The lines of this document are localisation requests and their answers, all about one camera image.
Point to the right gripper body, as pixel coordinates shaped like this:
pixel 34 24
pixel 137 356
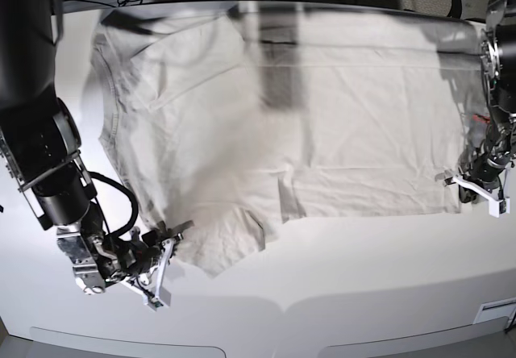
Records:
pixel 134 261

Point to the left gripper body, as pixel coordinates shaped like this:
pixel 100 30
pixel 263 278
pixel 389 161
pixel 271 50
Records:
pixel 484 168

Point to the light grey T-shirt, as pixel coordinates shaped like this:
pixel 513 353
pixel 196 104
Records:
pixel 243 121

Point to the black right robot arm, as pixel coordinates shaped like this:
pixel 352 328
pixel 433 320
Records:
pixel 41 145

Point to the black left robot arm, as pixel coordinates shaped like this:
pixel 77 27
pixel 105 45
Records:
pixel 498 82

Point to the white label sticker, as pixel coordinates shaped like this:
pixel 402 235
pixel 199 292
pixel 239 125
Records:
pixel 493 310

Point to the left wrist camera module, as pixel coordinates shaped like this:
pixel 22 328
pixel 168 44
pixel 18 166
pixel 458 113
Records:
pixel 499 207

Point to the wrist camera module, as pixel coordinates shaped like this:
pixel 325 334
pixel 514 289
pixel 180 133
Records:
pixel 499 207
pixel 158 298

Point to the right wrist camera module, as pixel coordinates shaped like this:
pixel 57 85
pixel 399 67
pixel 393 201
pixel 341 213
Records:
pixel 158 298

